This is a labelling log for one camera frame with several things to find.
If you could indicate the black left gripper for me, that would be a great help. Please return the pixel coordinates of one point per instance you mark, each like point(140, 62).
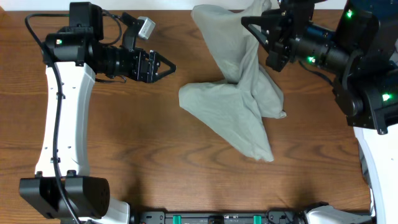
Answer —
point(150, 58)

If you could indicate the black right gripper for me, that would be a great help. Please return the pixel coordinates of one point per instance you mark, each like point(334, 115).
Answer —
point(280, 32)

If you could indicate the khaki green shorts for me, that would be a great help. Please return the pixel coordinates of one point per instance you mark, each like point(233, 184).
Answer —
point(235, 106)

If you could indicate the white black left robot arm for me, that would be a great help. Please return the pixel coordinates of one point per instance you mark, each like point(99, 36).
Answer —
point(62, 187)

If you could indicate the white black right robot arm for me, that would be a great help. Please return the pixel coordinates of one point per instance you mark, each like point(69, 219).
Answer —
point(359, 52)

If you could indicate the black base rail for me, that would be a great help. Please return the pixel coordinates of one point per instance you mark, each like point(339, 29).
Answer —
point(248, 217)

